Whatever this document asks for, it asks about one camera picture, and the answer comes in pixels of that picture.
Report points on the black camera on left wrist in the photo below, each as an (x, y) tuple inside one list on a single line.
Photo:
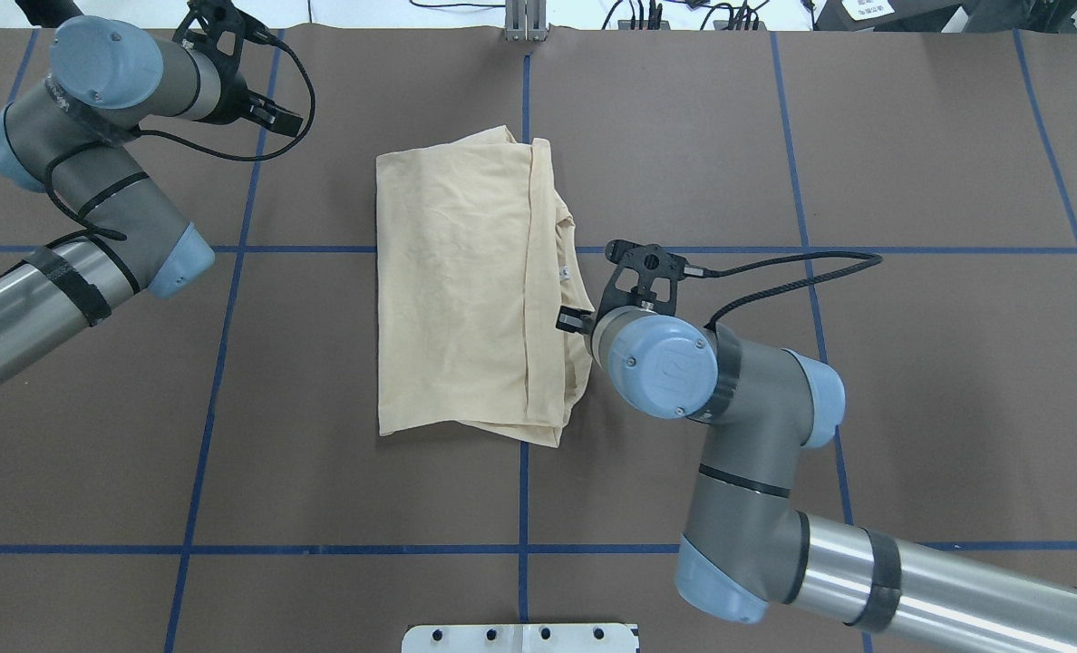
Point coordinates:
[(222, 29)]

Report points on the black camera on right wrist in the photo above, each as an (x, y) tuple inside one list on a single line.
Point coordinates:
[(645, 277)]

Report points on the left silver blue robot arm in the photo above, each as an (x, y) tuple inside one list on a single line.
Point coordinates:
[(68, 139)]

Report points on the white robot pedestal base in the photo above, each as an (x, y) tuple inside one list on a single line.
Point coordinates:
[(608, 636)]

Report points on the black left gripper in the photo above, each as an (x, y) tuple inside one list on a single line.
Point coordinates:
[(230, 101)]

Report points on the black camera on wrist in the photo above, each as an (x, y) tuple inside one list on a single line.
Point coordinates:
[(222, 29), (645, 277)]

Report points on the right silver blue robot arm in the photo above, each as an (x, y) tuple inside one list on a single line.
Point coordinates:
[(748, 542)]

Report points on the aluminium frame post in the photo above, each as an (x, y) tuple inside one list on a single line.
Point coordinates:
[(526, 21)]

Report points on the cream long-sleeve printed shirt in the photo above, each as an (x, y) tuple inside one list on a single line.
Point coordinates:
[(476, 255)]

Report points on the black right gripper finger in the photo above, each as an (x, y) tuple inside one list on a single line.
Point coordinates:
[(575, 320)]

